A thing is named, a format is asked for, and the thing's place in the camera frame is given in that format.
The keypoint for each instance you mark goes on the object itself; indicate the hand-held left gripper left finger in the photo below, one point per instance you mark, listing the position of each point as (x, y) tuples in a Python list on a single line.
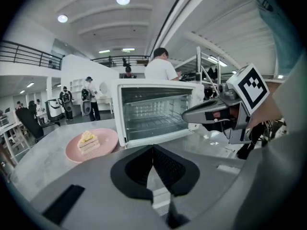
[(134, 174)]

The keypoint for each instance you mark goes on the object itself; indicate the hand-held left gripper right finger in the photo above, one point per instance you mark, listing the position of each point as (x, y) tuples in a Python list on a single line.
[(177, 174)]

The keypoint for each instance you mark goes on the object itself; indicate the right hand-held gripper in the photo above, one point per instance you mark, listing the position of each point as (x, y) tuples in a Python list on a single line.
[(251, 90)]

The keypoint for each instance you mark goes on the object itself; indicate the toaster oven door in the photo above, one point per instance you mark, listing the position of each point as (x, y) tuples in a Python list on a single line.
[(177, 144)]

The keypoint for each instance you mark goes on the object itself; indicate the white toaster oven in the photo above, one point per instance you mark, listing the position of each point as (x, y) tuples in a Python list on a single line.
[(117, 109)]

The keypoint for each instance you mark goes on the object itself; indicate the person's right forearm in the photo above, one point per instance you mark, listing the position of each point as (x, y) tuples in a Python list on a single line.
[(268, 109)]

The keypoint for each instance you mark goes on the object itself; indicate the person's right hand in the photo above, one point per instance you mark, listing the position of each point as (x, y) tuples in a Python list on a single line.
[(250, 126)]

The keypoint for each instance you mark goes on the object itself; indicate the pink plate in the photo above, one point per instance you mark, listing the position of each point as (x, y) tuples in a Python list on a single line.
[(105, 140)]

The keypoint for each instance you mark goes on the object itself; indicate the layered cake slice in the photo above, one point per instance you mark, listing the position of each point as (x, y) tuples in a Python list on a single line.
[(88, 144)]

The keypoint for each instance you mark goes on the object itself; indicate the metal shelf rack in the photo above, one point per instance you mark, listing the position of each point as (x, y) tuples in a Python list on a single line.
[(206, 59)]

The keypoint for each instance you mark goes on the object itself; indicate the white vanity table with mirror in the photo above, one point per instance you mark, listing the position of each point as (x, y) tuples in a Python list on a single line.
[(104, 99)]

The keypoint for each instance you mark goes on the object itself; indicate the person's grey sleeve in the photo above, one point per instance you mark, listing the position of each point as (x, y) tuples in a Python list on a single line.
[(283, 171)]

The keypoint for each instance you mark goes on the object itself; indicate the black balcony railing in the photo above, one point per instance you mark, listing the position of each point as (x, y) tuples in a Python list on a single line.
[(120, 60), (28, 55)]

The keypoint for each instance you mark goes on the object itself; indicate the ceiling strip light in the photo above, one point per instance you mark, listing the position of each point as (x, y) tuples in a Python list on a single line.
[(104, 51), (128, 49), (30, 84)]

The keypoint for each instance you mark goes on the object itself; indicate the person's blue denim garment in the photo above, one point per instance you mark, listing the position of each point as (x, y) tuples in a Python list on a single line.
[(275, 27)]

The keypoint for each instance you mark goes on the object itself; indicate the black office chair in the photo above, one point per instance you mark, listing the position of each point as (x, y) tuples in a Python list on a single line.
[(30, 123)]

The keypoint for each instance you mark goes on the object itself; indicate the white wall shelf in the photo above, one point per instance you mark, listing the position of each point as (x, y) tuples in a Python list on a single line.
[(76, 87)]

